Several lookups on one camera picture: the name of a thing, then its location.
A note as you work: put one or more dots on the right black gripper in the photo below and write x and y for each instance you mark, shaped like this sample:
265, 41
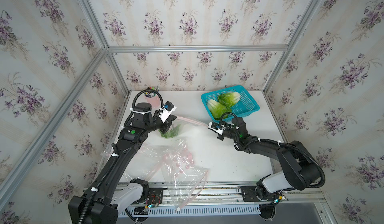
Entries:
221, 138

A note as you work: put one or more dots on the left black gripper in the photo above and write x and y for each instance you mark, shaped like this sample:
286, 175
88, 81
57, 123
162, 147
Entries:
165, 124

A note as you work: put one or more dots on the chinese cabbage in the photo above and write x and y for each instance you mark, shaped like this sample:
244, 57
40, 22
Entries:
229, 99
217, 109
172, 132

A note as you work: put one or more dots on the zip-top bag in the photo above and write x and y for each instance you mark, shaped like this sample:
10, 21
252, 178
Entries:
181, 175
145, 164
187, 124

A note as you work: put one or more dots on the teal plastic basket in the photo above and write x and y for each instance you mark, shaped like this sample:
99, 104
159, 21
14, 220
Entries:
245, 107

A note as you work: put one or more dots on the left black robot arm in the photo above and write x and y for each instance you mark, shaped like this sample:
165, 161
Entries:
100, 203

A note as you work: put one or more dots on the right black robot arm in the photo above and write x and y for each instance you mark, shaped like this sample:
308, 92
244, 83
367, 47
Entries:
300, 170

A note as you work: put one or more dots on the pink pen cup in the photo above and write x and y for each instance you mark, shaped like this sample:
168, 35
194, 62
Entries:
154, 101

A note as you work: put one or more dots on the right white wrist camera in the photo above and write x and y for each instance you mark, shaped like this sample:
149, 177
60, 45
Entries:
216, 127

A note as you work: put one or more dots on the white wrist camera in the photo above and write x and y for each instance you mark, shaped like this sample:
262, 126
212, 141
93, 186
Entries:
216, 127
166, 110

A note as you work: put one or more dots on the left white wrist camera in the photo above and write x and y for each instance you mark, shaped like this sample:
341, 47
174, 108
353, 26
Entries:
166, 110

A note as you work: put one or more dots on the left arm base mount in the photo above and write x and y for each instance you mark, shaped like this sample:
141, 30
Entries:
150, 194

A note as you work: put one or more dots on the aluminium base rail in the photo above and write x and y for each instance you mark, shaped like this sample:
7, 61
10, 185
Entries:
227, 193

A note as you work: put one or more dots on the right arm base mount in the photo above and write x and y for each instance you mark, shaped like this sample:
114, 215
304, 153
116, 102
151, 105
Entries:
258, 193

